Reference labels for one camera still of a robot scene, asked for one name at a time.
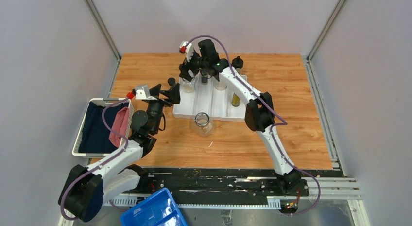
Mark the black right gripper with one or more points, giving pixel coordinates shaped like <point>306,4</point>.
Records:
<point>186,66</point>

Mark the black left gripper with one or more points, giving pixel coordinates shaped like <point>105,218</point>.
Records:
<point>172,94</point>

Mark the small spice bottle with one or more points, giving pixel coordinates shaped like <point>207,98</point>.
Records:
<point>171,82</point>
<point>204,77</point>

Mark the clear glass jar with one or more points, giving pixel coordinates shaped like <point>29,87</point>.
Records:
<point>188,86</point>
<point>202,124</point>

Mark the black-lid shaker jar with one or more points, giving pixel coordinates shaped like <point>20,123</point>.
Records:
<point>237,64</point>
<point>219,86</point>

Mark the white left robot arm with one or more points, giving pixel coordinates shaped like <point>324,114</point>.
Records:
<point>87,188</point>

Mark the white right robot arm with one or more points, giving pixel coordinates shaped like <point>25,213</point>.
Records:
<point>259,114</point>

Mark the white divided tray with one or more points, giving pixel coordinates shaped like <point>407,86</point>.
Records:
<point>205,98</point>

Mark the pink cloth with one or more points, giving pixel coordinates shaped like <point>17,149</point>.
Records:
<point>120,126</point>

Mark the dark blue cloth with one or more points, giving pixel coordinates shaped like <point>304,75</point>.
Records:
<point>95,135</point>

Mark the blue plastic bin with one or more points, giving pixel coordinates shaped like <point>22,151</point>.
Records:
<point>160,209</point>

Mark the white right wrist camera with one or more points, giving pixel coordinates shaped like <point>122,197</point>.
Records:
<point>187,49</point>

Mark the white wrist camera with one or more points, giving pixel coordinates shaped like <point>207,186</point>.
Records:
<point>142,92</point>
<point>187,49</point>

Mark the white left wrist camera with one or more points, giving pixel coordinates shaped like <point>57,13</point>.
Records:
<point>142,92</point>

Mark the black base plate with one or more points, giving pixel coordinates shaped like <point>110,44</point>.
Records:
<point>220,186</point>

